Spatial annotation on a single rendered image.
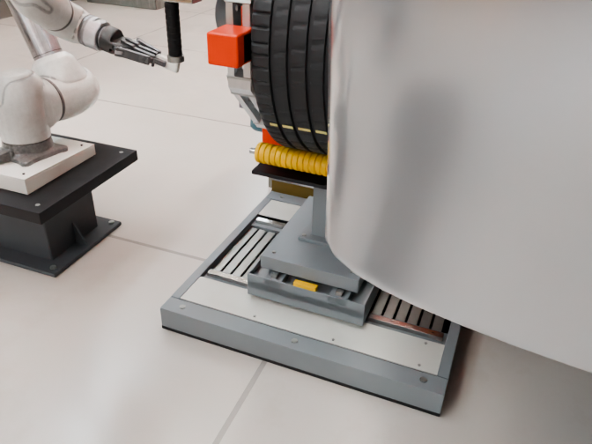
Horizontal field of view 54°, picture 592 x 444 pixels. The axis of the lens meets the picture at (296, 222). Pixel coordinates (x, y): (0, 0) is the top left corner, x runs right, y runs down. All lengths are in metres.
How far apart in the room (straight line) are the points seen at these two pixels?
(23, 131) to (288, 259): 0.95
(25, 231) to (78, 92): 0.51
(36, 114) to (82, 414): 0.96
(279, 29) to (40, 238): 1.21
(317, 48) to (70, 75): 1.13
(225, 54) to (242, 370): 0.85
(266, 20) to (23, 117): 1.01
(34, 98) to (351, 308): 1.18
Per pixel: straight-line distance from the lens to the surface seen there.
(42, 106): 2.05
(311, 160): 1.53
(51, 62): 2.16
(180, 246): 2.15
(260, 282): 1.70
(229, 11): 1.37
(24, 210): 1.89
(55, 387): 1.70
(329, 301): 1.64
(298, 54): 1.25
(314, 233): 1.75
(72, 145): 2.17
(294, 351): 1.59
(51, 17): 1.73
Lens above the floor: 1.18
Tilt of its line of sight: 31 degrees down
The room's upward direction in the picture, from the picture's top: 2 degrees clockwise
